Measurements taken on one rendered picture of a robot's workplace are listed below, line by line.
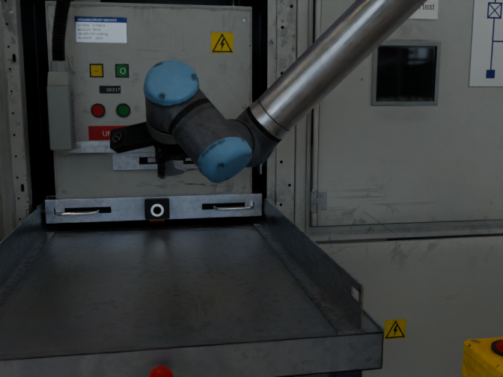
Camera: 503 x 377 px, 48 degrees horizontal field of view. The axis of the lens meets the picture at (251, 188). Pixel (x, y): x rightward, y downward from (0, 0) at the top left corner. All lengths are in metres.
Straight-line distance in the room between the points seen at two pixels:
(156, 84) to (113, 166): 0.52
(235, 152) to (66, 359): 0.40
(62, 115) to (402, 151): 0.84
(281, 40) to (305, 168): 0.33
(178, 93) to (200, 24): 0.52
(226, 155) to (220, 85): 0.54
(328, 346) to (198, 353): 0.18
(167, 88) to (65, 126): 0.43
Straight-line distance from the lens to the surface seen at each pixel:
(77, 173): 1.45
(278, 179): 1.44
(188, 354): 0.79
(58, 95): 1.34
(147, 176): 1.44
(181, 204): 1.45
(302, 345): 0.81
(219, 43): 1.45
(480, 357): 0.68
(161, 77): 0.97
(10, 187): 1.42
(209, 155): 0.93
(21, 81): 1.43
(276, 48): 1.43
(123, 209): 1.45
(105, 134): 1.44
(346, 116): 1.45
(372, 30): 1.01
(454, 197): 1.60
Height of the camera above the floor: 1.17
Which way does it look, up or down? 9 degrees down
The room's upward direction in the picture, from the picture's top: straight up
